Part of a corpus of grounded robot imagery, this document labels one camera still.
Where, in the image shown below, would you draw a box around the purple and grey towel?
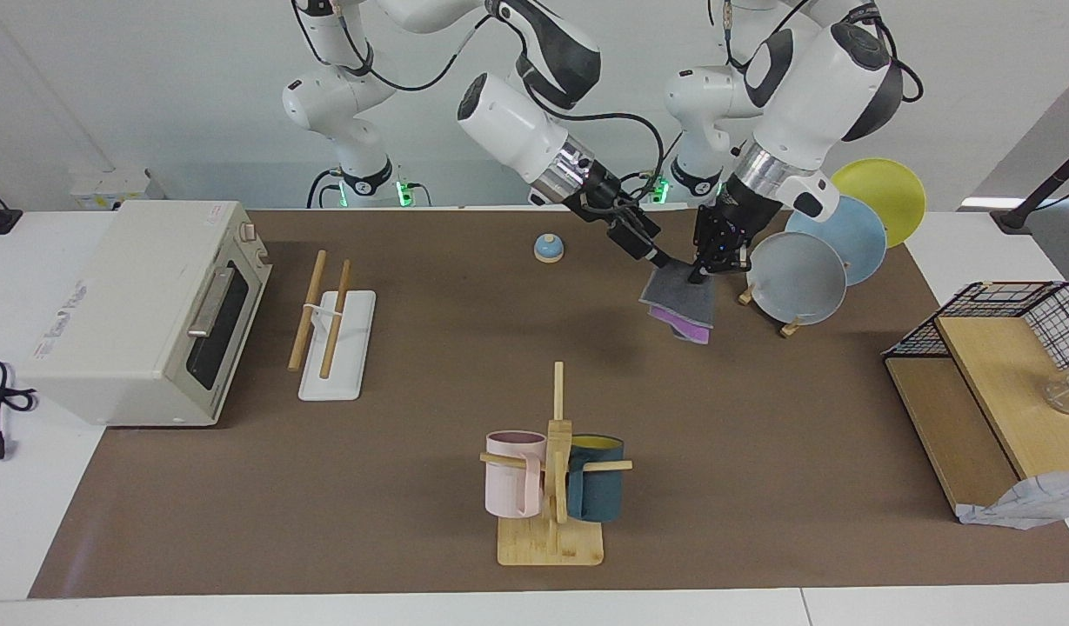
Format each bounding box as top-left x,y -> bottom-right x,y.
638,263 -> 718,346

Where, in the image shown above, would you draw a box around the wooden plate rack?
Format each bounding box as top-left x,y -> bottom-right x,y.
738,283 -> 805,339

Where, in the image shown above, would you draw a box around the white towel rack wooden bars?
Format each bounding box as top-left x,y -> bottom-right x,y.
288,250 -> 377,402

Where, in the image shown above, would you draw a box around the grey plate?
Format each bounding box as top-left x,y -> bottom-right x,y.
748,231 -> 848,326

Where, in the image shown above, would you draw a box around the light blue plate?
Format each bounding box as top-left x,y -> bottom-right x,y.
785,196 -> 888,287

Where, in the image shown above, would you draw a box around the yellow plate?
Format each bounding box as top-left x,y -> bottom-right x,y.
831,157 -> 927,249

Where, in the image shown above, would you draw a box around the dark teal mug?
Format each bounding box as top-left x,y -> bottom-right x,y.
566,435 -> 625,523

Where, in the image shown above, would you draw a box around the pink mug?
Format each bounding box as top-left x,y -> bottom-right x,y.
485,431 -> 547,519

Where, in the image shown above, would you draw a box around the black stand pole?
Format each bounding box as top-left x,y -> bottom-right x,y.
991,139 -> 1069,234

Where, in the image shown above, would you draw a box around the wooden shelf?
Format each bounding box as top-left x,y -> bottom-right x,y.
884,315 -> 1069,523

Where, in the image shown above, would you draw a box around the wooden mug tree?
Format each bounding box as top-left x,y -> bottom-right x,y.
479,362 -> 633,567

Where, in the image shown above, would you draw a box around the brown table mat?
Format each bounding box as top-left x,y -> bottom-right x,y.
28,209 -> 1069,599

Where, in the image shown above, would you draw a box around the patterned grey cloth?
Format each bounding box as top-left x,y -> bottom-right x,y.
959,468 -> 1069,531

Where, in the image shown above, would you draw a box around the cream toaster oven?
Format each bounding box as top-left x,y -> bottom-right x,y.
19,201 -> 272,428

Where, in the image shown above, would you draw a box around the black base cable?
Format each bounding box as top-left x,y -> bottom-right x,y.
306,170 -> 344,210
625,156 -> 678,205

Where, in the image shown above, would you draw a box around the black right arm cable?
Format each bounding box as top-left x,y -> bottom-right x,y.
291,0 -> 667,210

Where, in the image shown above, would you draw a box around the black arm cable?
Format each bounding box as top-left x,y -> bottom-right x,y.
291,0 -> 667,210
721,0 -> 925,103

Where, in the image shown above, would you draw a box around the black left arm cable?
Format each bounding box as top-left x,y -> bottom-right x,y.
721,0 -> 925,103

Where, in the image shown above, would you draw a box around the black wire basket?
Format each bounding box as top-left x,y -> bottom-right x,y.
882,281 -> 1069,370

